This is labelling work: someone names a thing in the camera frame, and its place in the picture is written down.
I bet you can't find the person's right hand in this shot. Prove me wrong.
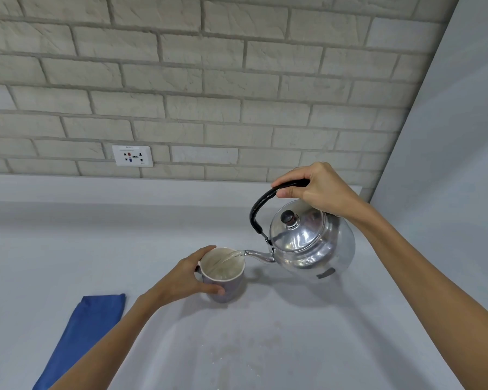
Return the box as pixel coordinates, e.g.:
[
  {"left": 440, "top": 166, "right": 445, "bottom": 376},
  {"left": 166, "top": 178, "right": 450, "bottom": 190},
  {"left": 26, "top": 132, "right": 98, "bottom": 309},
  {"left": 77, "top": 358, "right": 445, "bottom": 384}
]
[{"left": 271, "top": 161, "right": 369, "bottom": 222}]

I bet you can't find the person's left hand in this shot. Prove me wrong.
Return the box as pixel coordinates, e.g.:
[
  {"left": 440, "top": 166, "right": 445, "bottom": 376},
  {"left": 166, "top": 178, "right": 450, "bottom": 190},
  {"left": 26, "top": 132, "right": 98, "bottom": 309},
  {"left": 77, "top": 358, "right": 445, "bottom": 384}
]
[{"left": 146, "top": 245, "right": 225, "bottom": 308}]

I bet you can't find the purple ceramic mug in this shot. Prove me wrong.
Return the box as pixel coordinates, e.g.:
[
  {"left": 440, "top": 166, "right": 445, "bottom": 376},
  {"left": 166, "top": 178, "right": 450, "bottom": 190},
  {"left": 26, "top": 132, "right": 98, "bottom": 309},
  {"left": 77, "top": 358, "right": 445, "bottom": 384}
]
[{"left": 195, "top": 247, "right": 246, "bottom": 304}]

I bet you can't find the silver kettle with black handle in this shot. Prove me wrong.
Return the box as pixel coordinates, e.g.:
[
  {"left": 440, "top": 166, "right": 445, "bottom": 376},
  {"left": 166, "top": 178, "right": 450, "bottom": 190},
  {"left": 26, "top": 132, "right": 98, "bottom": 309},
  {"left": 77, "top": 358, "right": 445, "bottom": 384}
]
[{"left": 239, "top": 178, "right": 356, "bottom": 280}]

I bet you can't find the blue cloth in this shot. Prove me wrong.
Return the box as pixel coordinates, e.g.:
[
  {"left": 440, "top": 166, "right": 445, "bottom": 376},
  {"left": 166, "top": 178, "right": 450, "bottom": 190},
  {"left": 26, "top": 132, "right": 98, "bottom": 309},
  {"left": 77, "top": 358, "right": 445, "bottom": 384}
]
[{"left": 32, "top": 293, "right": 127, "bottom": 390}]

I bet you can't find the person's right forearm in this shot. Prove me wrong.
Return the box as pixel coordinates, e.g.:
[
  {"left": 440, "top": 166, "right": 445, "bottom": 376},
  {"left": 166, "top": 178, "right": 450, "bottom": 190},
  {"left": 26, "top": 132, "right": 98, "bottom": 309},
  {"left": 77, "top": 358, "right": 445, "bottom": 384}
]
[{"left": 341, "top": 198, "right": 488, "bottom": 390}]

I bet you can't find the person's left forearm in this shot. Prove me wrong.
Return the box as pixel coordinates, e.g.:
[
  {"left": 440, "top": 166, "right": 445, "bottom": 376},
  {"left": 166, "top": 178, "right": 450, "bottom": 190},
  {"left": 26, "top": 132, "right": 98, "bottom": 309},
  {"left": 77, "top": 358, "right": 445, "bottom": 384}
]
[{"left": 48, "top": 290, "right": 168, "bottom": 390}]

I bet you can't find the white countertop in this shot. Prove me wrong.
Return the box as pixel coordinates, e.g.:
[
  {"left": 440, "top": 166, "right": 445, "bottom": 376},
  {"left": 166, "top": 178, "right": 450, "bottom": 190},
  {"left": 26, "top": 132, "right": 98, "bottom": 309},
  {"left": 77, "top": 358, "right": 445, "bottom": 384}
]
[{"left": 0, "top": 174, "right": 466, "bottom": 390}]

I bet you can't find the silver kettle lid black knob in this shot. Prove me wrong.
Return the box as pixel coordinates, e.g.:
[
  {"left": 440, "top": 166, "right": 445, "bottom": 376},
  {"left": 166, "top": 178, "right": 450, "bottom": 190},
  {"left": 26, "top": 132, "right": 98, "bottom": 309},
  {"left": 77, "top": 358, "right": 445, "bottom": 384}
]
[{"left": 269, "top": 199, "right": 326, "bottom": 252}]

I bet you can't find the white tall cabinet panel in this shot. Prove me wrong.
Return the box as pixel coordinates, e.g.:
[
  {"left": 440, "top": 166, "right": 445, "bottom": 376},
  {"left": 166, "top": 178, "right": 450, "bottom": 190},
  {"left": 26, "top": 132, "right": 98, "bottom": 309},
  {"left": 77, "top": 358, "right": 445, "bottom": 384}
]
[{"left": 368, "top": 0, "right": 488, "bottom": 334}]

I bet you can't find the white wall power outlet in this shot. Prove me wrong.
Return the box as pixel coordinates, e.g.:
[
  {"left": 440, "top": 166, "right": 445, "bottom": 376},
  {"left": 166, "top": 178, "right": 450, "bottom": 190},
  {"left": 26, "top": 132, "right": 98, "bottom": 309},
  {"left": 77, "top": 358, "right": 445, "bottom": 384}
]
[{"left": 112, "top": 145, "right": 154, "bottom": 168}]

